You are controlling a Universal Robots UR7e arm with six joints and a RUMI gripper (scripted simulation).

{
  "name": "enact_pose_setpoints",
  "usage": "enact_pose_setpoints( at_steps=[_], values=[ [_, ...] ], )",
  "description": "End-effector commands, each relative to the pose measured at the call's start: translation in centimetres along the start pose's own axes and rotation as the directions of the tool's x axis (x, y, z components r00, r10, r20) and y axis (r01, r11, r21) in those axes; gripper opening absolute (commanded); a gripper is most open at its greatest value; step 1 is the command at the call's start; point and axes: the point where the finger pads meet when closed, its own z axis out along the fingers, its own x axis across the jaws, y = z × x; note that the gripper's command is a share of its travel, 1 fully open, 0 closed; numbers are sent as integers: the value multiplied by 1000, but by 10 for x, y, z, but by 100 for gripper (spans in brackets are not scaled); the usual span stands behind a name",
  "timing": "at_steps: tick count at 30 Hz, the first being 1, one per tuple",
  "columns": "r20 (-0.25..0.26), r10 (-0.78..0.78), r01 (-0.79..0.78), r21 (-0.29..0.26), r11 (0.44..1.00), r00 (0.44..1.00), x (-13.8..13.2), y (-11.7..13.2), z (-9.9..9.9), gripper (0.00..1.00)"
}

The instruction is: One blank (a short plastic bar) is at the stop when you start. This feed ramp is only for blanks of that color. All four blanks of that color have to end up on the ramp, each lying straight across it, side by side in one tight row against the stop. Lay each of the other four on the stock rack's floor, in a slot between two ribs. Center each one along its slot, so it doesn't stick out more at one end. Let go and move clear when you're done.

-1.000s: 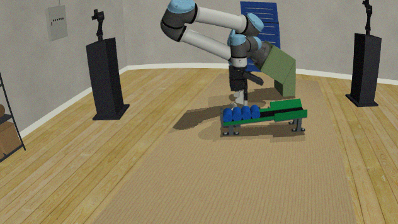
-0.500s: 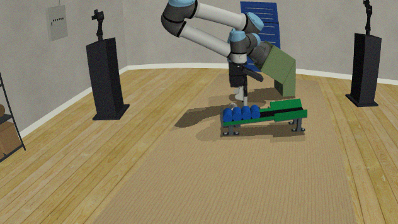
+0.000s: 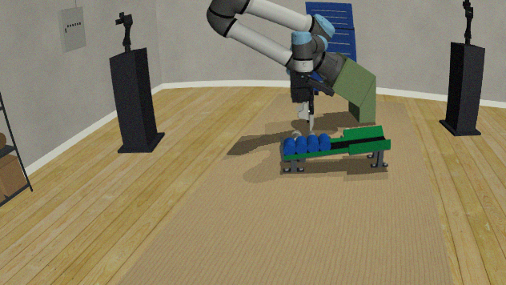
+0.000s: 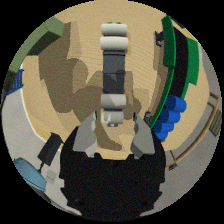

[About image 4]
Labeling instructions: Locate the white cylinder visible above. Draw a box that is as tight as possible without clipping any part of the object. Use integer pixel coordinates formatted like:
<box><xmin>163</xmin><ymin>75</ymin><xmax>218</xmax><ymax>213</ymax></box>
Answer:
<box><xmin>101</xmin><ymin>111</ymin><xmax>124</xmax><ymax>124</ymax></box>
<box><xmin>101</xmin><ymin>24</ymin><xmax>127</xmax><ymax>36</ymax></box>
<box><xmin>100</xmin><ymin>36</ymin><xmax>128</xmax><ymax>51</ymax></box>
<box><xmin>101</xmin><ymin>94</ymin><xmax>126</xmax><ymax>109</ymax></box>

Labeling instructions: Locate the blue plastic bar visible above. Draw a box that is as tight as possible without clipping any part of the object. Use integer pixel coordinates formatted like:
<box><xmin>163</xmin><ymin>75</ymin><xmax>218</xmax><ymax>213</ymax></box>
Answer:
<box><xmin>154</xmin><ymin>120</ymin><xmax>174</xmax><ymax>133</ymax></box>
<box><xmin>165</xmin><ymin>95</ymin><xmax>187</xmax><ymax>113</ymax></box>
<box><xmin>152</xmin><ymin>129</ymin><xmax>168</xmax><ymax>140</ymax></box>
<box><xmin>159</xmin><ymin>108</ymin><xmax>181</xmax><ymax>123</ymax></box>

